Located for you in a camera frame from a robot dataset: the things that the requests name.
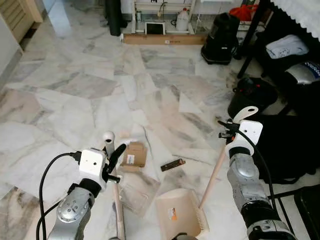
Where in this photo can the black table frame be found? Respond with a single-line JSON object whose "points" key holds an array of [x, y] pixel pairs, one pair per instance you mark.
{"points": [[251, 41]]}

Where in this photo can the white framed tablet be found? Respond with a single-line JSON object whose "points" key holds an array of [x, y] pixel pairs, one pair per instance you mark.
{"points": [[155, 28]]}

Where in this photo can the black canister vacuum cleaner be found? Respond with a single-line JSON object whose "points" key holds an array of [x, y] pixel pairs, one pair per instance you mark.
{"points": [[220, 40]]}

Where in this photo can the clear plastic packaging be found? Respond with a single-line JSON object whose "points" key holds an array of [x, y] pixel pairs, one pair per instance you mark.
{"points": [[137, 192]]}

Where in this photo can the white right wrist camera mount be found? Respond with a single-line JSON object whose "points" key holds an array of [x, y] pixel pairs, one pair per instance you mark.
{"points": [[250, 132]]}

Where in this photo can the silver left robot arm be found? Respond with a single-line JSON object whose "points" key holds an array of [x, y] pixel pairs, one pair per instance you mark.
{"points": [[75, 210]]}

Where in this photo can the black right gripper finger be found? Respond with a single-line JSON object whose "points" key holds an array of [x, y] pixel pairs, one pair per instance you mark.
{"points": [[225, 123]]}

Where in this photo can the black upright cylinder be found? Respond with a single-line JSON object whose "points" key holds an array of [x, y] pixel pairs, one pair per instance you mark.
{"points": [[115, 17]]}

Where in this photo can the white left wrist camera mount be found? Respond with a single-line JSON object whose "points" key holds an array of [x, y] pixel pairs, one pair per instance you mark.
{"points": [[91, 162]]}

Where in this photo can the black round appliance red switch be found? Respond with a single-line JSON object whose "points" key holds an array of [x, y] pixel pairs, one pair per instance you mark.
{"points": [[255, 97]]}

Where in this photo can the red plastic bag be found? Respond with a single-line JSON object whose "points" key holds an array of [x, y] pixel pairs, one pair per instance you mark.
{"points": [[244, 12]]}

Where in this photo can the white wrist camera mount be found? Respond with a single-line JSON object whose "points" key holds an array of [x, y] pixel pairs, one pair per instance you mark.
{"points": [[250, 132], [91, 162]]}

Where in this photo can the light wooden cabinet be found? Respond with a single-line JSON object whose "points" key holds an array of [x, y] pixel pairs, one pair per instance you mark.
{"points": [[17, 17]]}

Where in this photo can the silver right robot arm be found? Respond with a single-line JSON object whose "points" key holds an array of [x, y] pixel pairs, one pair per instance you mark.
{"points": [[245, 175]]}

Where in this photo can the silver appliance with blue label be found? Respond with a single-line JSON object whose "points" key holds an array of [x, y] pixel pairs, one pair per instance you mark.
{"points": [[305, 75]]}

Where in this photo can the white printed cloth bag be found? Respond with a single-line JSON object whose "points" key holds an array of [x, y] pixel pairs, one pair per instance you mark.
{"points": [[287, 47]]}

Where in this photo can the white metal shelf rack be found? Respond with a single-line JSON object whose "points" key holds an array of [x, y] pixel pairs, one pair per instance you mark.
{"points": [[150, 5]]}

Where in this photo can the white plastic jug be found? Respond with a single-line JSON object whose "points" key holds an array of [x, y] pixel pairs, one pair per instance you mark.
{"points": [[183, 21]]}

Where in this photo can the small brown cardboard box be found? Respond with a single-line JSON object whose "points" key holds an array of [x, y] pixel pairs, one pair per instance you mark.
{"points": [[135, 155]]}

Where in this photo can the dark brown snack wrapper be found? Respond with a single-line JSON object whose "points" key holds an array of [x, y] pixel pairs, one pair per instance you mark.
{"points": [[173, 165]]}

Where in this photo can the black case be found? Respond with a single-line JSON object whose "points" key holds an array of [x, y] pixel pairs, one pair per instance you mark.
{"points": [[310, 215]]}

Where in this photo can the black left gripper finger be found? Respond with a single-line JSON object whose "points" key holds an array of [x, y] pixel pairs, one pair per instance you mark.
{"points": [[117, 156]]}

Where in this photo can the white lace tablecloth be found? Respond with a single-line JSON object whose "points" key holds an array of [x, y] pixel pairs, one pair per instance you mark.
{"points": [[300, 15]]}

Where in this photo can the grey robot leg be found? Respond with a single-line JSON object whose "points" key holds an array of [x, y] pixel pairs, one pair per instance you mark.
{"points": [[185, 237]]}

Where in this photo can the large black bag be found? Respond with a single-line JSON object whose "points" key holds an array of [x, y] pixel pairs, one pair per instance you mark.
{"points": [[290, 145]]}

